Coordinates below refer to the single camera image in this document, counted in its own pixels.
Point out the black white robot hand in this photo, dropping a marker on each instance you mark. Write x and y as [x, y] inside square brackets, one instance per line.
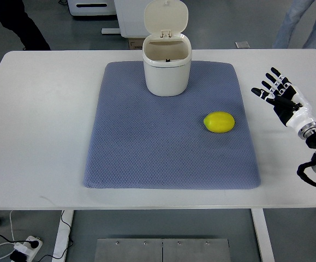
[289, 104]

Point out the white table leg left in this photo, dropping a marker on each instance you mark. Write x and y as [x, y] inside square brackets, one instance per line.
[63, 236]

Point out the cardboard box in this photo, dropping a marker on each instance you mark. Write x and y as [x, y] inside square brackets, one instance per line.
[135, 43]

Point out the small grey floor plate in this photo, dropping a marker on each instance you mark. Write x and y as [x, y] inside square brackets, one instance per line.
[242, 45]

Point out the metal floor plate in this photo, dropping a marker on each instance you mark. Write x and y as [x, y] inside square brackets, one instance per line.
[162, 250]

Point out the white trash can with lid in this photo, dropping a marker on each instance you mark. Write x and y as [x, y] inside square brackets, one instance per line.
[167, 53]

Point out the blue quilted mat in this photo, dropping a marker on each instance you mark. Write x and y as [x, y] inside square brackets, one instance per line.
[140, 140]

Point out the white appliance with slot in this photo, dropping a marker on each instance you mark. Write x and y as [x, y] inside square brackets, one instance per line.
[91, 7]

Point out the white table leg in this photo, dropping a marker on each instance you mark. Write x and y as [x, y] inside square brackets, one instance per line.
[262, 234]
[63, 236]

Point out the white cabinet base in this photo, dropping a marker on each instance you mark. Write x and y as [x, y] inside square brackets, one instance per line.
[130, 16]

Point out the yellow lemon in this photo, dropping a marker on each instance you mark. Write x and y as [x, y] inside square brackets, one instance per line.
[219, 122]

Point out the white power strip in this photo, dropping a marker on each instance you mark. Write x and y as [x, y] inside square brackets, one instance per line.
[30, 247]

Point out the person in dark trousers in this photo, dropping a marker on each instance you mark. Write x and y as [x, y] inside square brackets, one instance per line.
[13, 17]

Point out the white table leg right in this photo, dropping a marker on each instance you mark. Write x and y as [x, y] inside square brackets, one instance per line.
[262, 234]

